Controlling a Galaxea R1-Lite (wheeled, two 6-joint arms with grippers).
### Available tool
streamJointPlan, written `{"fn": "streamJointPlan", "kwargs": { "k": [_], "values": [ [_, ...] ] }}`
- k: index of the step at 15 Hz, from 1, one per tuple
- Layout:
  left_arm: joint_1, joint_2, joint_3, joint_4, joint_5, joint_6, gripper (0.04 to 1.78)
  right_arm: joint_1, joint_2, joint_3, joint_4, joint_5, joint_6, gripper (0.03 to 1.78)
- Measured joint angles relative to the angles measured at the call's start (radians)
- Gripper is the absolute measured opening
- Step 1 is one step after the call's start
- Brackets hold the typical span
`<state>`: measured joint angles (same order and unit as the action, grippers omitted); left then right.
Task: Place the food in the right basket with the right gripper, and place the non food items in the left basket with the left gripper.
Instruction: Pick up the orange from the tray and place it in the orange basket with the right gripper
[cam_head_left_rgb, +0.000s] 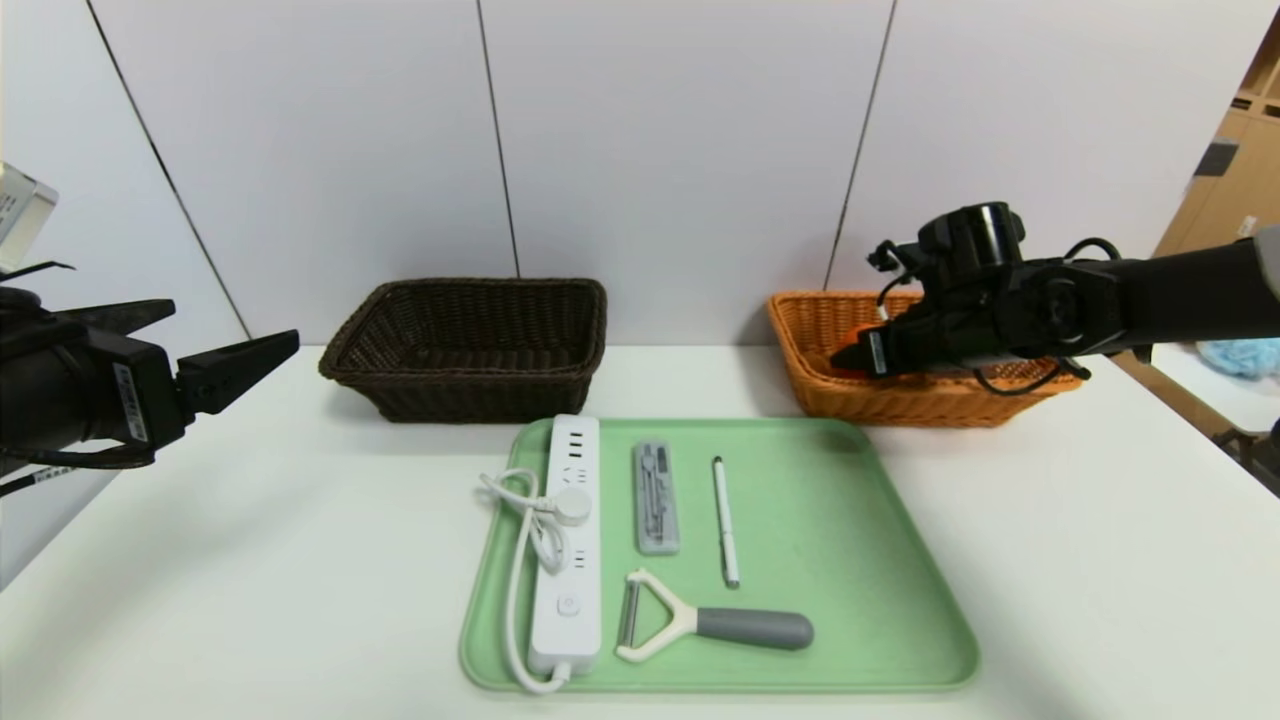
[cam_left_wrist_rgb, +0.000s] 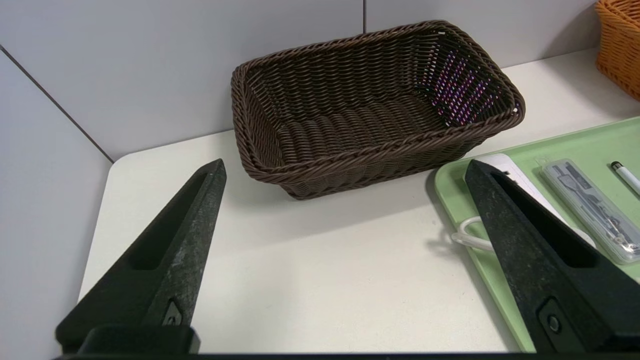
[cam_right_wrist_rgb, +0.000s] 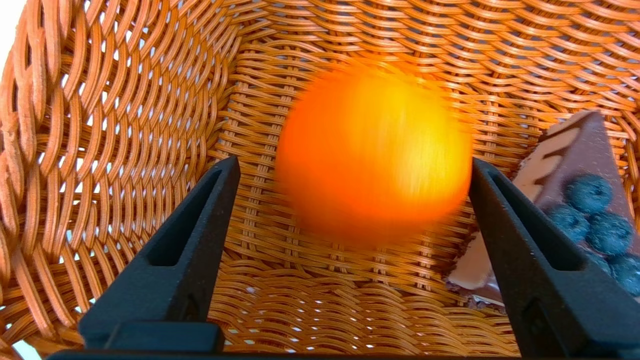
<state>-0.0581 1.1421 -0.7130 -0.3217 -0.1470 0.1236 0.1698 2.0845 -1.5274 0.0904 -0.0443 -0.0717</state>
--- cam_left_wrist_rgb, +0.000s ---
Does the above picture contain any white power strip with cord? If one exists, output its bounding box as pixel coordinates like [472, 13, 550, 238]
[451, 153, 597, 253]

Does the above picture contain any orange wicker basket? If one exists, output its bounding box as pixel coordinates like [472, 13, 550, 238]
[595, 0, 640, 102]

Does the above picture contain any white pen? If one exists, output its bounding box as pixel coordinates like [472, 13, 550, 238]
[611, 161, 640, 197]

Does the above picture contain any grey clear compass case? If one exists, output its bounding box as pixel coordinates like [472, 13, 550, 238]
[539, 158, 640, 266]

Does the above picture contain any dark brown wicker basket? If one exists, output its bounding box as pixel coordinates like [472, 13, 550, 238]
[231, 20, 526, 201]

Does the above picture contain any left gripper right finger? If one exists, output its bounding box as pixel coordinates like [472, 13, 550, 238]
[465, 159, 640, 353]

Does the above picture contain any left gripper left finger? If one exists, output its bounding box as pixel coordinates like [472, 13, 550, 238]
[55, 159, 227, 351]

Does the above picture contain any light green plastic tray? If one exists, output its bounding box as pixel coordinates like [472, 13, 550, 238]
[434, 116, 640, 353]

